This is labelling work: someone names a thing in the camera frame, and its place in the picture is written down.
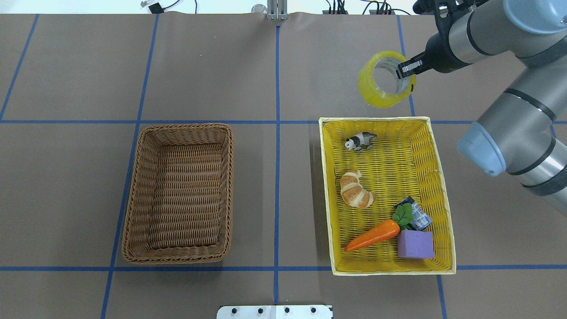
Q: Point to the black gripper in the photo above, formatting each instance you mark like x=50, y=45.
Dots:
x=436, y=54

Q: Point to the yellow clear tape roll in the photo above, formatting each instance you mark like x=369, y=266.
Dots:
x=370, y=90

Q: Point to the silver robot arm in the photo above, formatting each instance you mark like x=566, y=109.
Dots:
x=512, y=134

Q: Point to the yellow woven basket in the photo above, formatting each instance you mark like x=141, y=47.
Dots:
x=403, y=162

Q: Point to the brown wicker basket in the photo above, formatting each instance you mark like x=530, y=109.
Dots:
x=180, y=207

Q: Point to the toy panda figure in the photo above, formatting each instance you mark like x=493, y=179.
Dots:
x=360, y=140

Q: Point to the toy croissant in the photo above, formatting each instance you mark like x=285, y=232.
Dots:
x=352, y=191

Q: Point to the orange toy carrot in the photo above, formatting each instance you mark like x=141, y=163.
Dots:
x=385, y=230

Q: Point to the small clear bottle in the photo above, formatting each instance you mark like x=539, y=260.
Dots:
x=418, y=215

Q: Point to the purple foam block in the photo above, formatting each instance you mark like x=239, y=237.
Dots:
x=415, y=244

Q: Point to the small black dongle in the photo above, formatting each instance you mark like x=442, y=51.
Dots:
x=156, y=8

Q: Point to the aluminium frame post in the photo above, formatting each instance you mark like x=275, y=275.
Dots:
x=277, y=10

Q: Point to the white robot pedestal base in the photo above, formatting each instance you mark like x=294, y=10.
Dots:
x=276, y=312

